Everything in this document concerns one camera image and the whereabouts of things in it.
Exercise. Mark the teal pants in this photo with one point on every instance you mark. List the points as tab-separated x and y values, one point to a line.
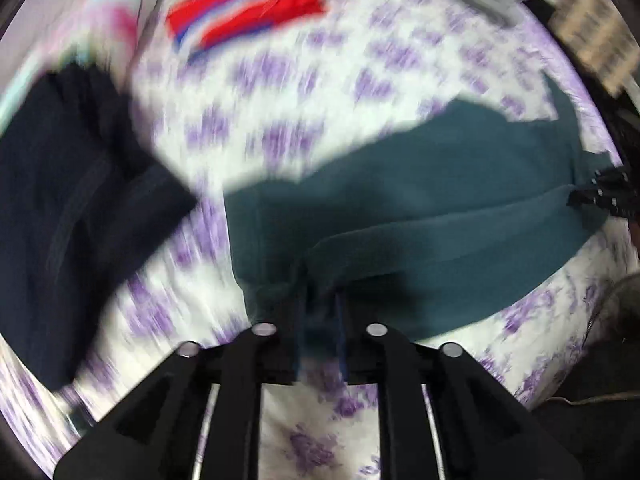
425	200

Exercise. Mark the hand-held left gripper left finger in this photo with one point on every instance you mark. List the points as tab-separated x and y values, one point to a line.
301	342

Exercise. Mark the red striped garment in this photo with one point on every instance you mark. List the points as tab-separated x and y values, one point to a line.
240	10

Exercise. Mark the pastel printed cloth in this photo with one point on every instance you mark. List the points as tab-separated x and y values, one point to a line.
117	15

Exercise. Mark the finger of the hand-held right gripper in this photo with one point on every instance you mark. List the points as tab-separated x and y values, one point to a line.
602	192

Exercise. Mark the dark navy garment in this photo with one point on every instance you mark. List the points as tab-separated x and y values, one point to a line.
60	200

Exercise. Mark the purple floral bedsheet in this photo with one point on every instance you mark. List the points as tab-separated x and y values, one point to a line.
320	125

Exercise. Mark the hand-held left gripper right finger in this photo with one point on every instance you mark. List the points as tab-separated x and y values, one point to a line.
342	335

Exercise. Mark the beige brick-patterned panel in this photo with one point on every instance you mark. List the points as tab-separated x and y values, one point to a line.
590	30

